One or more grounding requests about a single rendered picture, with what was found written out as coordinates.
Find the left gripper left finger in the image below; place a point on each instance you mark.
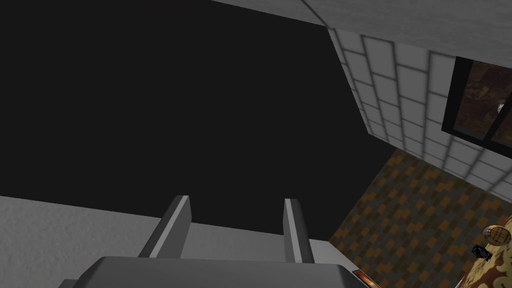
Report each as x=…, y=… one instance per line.
x=170, y=230

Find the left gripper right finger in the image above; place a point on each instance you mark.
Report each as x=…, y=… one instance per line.
x=298, y=234

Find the tan wooden barrel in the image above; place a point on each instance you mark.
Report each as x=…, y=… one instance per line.
x=497, y=234

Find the patterned beige table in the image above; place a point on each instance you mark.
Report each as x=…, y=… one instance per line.
x=495, y=267

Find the black framed window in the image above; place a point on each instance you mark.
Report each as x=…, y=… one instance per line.
x=482, y=100

